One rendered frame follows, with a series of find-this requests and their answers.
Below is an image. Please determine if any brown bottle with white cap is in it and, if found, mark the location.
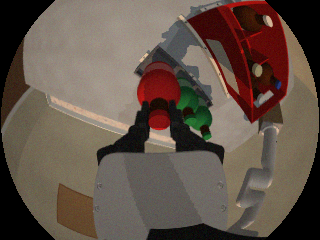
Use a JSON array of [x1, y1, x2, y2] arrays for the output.
[[230, 5, 273, 32]]

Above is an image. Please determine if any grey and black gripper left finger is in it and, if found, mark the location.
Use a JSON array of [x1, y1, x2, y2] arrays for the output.
[[97, 101, 150, 167]]

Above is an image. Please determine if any red bottle crate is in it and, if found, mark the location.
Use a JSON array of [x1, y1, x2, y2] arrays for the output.
[[187, 1, 289, 124]]

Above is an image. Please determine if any brown bottle with blue cap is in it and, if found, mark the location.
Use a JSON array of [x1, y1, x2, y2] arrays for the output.
[[256, 62, 281, 89]]

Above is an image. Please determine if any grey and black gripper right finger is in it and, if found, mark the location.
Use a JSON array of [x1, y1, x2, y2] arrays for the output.
[[169, 100, 225, 166]]

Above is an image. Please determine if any brown glass bottle with cream cap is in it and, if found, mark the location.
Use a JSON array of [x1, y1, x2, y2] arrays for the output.
[[250, 73, 265, 104], [242, 46, 262, 77]]

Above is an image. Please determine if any green bottle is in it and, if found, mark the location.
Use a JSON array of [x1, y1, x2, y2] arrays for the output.
[[177, 77, 199, 126], [192, 95, 212, 140]]

